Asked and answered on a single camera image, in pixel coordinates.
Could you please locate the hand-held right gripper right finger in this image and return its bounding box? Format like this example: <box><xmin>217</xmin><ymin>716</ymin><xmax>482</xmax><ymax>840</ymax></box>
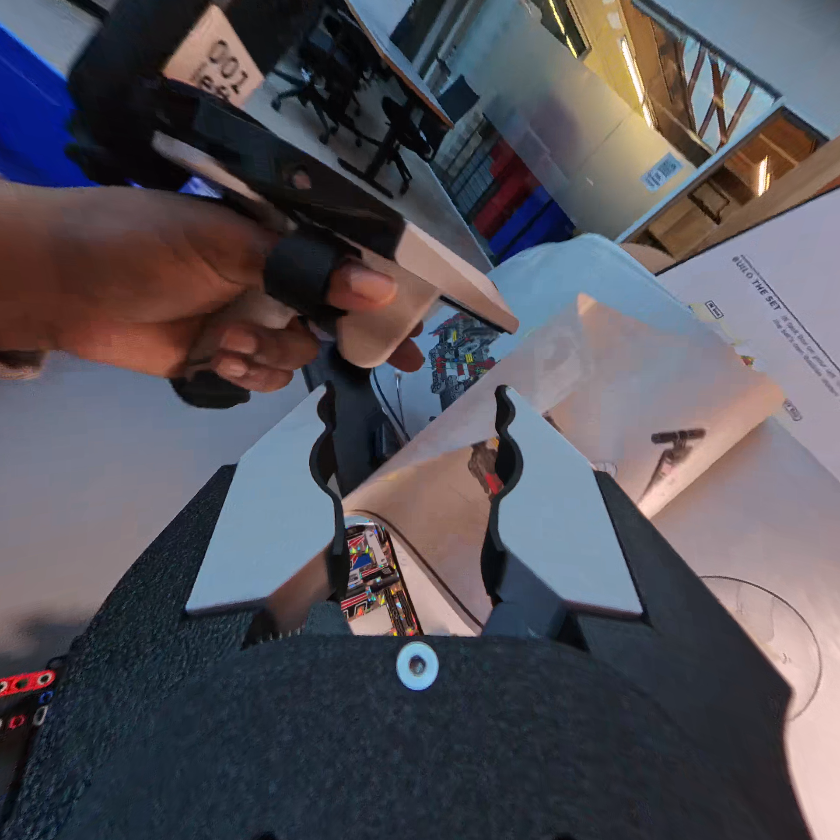
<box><xmin>481</xmin><ymin>384</ymin><xmax>644</xmax><ymax>637</ymax></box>

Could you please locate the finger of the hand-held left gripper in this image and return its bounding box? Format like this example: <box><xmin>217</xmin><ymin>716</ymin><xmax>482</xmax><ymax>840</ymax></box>
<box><xmin>336</xmin><ymin>222</ymin><xmax>521</xmax><ymax>370</ymax></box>

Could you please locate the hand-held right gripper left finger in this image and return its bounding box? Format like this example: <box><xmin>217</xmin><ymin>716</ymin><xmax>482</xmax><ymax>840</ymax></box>
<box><xmin>185</xmin><ymin>382</ymin><xmax>352</xmax><ymax>637</ymax></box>

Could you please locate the lego instruction booklet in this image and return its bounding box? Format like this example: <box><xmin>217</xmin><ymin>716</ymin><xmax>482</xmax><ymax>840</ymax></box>
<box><xmin>341</xmin><ymin>233</ymin><xmax>840</xmax><ymax>840</ymax></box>

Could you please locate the multicoloured lego car chassis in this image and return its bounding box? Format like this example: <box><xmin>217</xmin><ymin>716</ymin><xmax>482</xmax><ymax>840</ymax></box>
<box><xmin>0</xmin><ymin>668</ymin><xmax>59</xmax><ymax>736</ymax></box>

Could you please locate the person's left hand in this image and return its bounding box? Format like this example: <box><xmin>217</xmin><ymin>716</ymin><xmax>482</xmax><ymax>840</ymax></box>
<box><xmin>0</xmin><ymin>180</ymin><xmax>427</xmax><ymax>395</ymax></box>

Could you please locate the stack of coloured storage crates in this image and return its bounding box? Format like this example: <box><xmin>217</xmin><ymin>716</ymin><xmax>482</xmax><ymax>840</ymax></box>
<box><xmin>433</xmin><ymin>112</ymin><xmax>578</xmax><ymax>263</ymax></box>

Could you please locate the holographic sticker sheet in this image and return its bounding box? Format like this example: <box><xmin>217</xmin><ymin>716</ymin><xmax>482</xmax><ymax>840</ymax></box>
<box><xmin>341</xmin><ymin>521</ymin><xmax>421</xmax><ymax>637</ymax></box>

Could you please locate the black office chair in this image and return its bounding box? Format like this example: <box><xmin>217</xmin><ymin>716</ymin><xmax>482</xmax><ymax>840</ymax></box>
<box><xmin>338</xmin><ymin>95</ymin><xmax>437</xmax><ymax>201</ymax></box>

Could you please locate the blue plastic storage bin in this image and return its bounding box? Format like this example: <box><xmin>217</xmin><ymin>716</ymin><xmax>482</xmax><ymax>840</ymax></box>
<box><xmin>0</xmin><ymin>26</ymin><xmax>99</xmax><ymax>191</ymax></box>

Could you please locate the white printed paper sheet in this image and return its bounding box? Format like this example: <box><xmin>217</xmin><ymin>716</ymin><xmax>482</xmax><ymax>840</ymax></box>
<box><xmin>656</xmin><ymin>190</ymin><xmax>840</xmax><ymax>434</ymax></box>

